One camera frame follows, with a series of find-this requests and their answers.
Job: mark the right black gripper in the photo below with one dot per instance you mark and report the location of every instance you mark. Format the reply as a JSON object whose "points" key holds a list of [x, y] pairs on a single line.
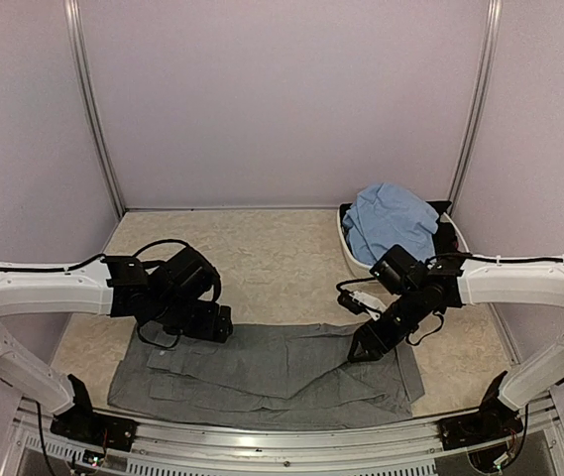
{"points": [[375, 341]]}

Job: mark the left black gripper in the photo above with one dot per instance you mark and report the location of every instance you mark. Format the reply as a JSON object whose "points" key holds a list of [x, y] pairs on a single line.
{"points": [[214, 327]]}

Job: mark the grey long sleeve shirt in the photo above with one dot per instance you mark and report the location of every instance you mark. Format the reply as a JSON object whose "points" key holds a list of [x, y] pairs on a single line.
{"points": [[278, 377]]}

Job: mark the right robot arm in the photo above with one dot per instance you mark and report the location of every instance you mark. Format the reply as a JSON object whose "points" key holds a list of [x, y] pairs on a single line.
{"points": [[459, 279]]}

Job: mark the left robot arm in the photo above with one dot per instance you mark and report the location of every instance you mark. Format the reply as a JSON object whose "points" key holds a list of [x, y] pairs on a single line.
{"points": [[181, 294]]}

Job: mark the light blue shirt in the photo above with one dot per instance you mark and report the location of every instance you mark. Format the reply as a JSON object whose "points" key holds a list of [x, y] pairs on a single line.
{"points": [[384, 215]]}

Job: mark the front aluminium rail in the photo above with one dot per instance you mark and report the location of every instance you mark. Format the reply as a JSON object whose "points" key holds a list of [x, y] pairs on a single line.
{"points": [[410, 447]]}

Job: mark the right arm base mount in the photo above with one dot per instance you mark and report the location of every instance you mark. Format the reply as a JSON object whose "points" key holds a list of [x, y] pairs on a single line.
{"points": [[477, 428]]}

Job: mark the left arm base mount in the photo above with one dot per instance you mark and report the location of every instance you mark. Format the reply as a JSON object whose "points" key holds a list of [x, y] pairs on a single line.
{"points": [[105, 431]]}

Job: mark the right aluminium frame post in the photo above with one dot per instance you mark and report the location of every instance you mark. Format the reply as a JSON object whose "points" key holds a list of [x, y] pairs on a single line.
{"points": [[478, 101]]}

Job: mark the aluminium frame post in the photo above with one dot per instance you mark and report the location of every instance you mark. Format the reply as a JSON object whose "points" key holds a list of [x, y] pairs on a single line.
{"points": [[478, 101], [82, 69]]}

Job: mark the left aluminium frame post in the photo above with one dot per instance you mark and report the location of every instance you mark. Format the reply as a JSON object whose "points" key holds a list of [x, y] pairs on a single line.
{"points": [[82, 69]]}

